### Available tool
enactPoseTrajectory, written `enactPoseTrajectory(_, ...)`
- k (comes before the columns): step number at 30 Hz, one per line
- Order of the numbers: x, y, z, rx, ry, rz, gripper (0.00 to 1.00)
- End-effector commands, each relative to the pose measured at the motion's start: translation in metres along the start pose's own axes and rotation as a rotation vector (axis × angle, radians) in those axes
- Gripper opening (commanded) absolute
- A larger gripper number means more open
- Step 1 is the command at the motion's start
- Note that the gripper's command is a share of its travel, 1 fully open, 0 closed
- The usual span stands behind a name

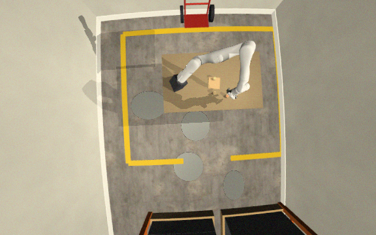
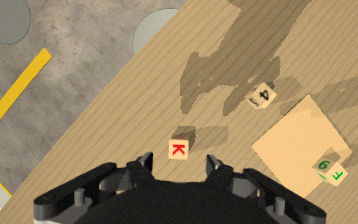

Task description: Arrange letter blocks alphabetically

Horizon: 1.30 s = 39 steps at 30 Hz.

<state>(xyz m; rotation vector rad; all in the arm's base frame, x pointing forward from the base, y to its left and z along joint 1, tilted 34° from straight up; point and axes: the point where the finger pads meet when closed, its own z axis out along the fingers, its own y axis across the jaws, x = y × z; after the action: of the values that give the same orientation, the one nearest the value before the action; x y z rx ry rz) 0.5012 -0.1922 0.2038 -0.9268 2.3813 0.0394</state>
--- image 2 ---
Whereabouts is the tan square mat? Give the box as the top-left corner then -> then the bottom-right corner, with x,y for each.
251,94 -> 352,198

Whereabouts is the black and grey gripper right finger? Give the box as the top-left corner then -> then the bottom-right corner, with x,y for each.
200,155 -> 327,224

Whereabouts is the wooden letter block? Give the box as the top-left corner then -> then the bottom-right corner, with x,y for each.
312,157 -> 348,186
169,137 -> 189,159
245,83 -> 277,109

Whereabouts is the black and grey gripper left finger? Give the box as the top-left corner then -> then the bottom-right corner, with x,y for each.
33,152 -> 161,224

